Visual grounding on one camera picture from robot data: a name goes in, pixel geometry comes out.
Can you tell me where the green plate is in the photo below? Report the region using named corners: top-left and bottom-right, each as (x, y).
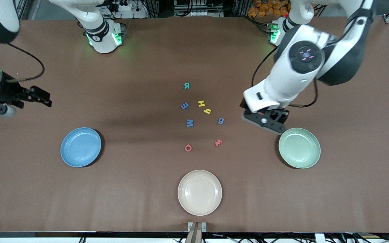
top-left (279, 128), bottom-right (321, 169)

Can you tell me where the blue plate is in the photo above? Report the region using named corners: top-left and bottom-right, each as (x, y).
top-left (60, 127), bottom-right (102, 168)

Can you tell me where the beige plate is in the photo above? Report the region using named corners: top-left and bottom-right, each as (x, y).
top-left (178, 170), bottom-right (223, 216)

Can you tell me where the orange packets pile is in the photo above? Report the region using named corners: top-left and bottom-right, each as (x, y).
top-left (248, 0), bottom-right (290, 18)

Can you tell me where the white power strip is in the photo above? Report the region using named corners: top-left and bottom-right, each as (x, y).
top-left (108, 0), bottom-right (148, 19)

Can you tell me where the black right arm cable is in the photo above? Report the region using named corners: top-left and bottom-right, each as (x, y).
top-left (0, 42), bottom-right (45, 82)

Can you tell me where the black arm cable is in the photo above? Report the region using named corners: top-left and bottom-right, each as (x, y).
top-left (251, 7), bottom-right (374, 108)
top-left (0, 42), bottom-right (45, 82)

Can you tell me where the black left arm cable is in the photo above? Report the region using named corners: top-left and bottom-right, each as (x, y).
top-left (251, 7), bottom-right (374, 108)

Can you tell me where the black table edge rail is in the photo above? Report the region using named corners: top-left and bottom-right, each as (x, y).
top-left (0, 231), bottom-right (389, 239)

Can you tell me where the metal table clamp bracket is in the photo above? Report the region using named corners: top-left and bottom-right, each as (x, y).
top-left (188, 222), bottom-right (207, 243)

